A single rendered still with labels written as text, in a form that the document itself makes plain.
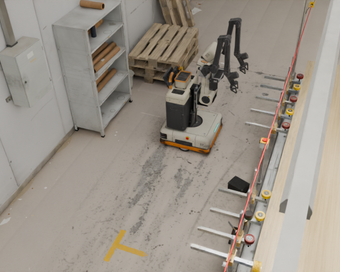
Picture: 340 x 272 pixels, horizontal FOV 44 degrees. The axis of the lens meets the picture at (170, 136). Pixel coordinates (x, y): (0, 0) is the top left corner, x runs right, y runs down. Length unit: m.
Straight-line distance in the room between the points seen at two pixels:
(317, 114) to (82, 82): 3.75
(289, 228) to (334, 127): 3.15
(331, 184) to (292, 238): 2.49
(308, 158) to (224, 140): 3.88
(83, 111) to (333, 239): 3.45
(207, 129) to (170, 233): 1.48
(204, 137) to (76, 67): 1.76
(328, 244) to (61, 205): 2.86
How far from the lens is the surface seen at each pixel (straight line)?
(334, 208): 3.69
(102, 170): 5.18
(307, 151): 1.71
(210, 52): 4.63
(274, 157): 4.43
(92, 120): 5.55
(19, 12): 4.64
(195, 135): 5.14
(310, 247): 3.39
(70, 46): 5.06
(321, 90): 2.08
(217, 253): 3.16
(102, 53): 5.54
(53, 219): 4.79
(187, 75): 5.07
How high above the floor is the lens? 3.56
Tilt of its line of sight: 40 degrees down
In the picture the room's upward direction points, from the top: 2 degrees counter-clockwise
